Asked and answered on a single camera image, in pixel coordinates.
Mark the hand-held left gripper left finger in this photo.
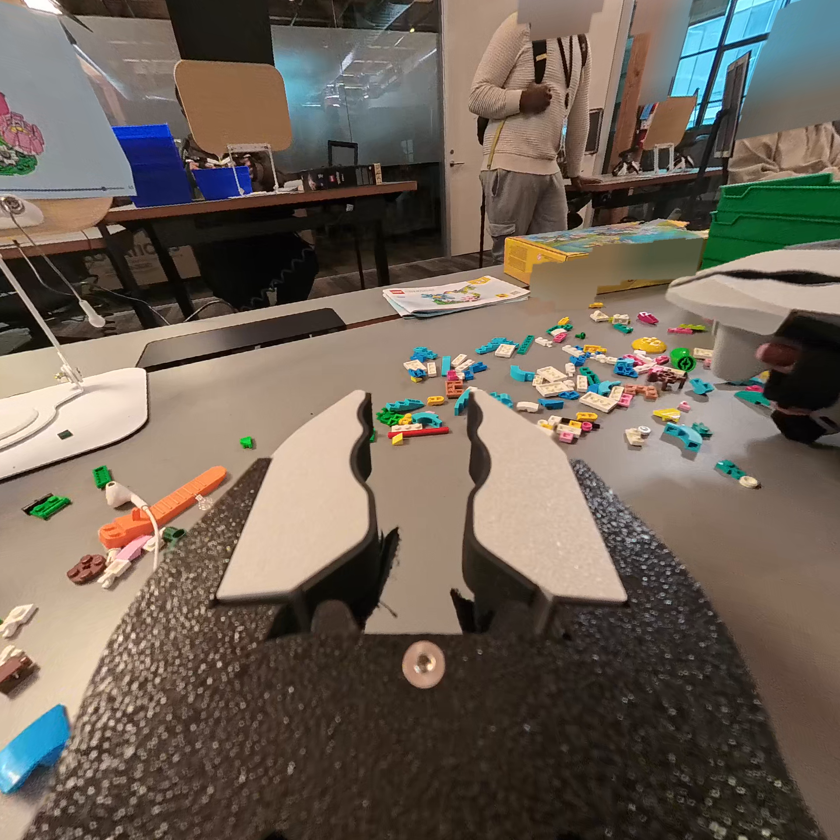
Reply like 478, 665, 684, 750
215, 390, 400, 632

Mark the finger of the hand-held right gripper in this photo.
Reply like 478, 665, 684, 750
696, 239, 840, 290
665, 269, 840, 383

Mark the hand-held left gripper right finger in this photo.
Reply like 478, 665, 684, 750
453, 390, 628, 631

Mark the pile of lego pieces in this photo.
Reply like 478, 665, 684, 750
375, 298, 782, 490

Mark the orange lego brick separator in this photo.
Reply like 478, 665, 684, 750
98, 466, 228, 551

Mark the pink and white lego piece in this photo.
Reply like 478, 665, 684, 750
97, 534, 159, 590

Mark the yellow lego set box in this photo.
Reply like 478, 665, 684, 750
503, 222, 710, 295

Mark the green and black lego piece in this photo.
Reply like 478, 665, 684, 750
22, 492, 72, 521

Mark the brown and white lego piece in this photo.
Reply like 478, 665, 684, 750
0, 646, 38, 696

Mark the blue curved lego piece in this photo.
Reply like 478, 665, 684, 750
0, 704, 72, 795

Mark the stack of green plastic bins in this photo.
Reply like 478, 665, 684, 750
703, 172, 840, 270

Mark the long wooden table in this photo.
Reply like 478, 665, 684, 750
564, 167, 727, 225
98, 180, 418, 317

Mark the dark monitor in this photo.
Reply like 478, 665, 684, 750
714, 51, 753, 160

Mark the black flat desk mat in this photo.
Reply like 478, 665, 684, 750
136, 308, 347, 370

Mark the stack of closed instruction booklets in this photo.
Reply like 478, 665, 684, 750
382, 275, 530, 320

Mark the white and wood book stand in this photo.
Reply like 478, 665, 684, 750
0, 194, 149, 481

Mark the small blue plastic bin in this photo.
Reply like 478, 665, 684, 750
193, 165, 254, 200

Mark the row of black boxes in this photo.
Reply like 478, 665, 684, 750
301, 164, 385, 193

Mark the white door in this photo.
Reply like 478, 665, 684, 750
441, 0, 622, 258

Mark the large blue plastic bin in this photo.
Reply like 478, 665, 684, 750
112, 123, 195, 202

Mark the open pale blue instruction booklet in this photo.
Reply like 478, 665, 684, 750
0, 0, 138, 200

